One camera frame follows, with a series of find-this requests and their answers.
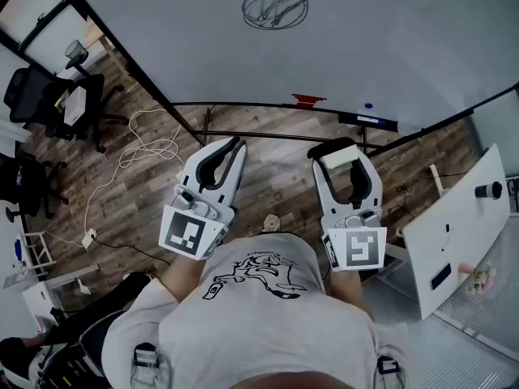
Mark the black framed glass partition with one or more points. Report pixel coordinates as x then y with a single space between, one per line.
40 18

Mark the black board eraser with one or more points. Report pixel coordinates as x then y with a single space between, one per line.
369 120

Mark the black cup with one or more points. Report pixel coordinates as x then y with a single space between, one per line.
488 190

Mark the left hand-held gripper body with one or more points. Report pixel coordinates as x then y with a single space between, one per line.
190 229

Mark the red board marker holder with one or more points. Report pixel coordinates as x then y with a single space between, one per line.
308 99

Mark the pink flower bouquet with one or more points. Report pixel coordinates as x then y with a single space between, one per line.
480 278

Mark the white table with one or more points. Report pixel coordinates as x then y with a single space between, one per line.
466 217

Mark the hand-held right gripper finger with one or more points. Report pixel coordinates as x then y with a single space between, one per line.
322 189
373 185

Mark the person's right forearm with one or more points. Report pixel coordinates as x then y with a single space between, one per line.
350 292

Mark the black mesh wastebasket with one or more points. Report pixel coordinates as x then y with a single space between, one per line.
76 52

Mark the person's left forearm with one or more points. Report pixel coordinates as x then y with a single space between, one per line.
184 276

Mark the grey printed t-shirt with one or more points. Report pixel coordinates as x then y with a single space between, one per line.
251 322

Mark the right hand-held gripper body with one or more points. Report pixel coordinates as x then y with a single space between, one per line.
357 249

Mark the white box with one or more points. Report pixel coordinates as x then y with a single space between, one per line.
75 105

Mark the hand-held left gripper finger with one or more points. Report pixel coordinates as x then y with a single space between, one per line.
194 161
237 176

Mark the black metal stand bars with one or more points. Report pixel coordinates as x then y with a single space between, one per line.
284 135

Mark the white cabinet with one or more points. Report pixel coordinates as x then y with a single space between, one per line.
44 302

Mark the black phone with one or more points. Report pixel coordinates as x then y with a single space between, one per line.
441 276

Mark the large white whiteboard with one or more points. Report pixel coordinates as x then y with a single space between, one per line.
243 63

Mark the white stool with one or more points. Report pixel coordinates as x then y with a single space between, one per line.
38 253

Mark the white power adapter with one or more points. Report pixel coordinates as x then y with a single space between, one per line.
89 237

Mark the black mesh office chair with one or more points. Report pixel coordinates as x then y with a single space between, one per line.
28 95

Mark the black swivel chair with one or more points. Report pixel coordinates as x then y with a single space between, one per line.
24 180

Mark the person's shoe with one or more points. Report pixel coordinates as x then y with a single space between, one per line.
271 223

